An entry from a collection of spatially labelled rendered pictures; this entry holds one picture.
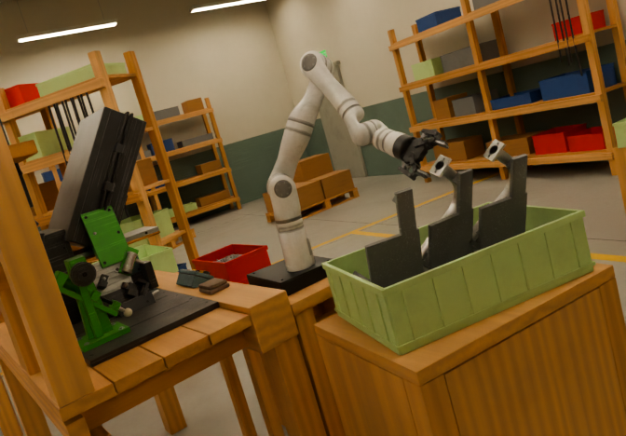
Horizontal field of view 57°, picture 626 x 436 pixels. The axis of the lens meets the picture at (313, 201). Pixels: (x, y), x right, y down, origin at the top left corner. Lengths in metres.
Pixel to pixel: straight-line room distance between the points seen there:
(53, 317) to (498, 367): 1.08
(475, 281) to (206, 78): 10.69
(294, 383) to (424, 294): 0.62
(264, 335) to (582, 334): 0.88
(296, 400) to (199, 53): 10.49
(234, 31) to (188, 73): 1.33
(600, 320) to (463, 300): 0.42
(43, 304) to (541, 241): 1.25
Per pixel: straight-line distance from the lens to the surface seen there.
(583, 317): 1.70
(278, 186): 1.92
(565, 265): 1.68
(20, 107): 5.38
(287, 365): 1.86
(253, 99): 12.21
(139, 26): 11.83
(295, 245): 1.96
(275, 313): 1.80
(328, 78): 1.90
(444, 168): 1.53
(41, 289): 1.55
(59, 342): 1.58
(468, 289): 1.49
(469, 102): 7.52
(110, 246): 2.23
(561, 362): 1.66
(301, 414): 1.93
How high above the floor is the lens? 1.40
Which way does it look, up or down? 8 degrees down
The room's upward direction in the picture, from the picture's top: 16 degrees counter-clockwise
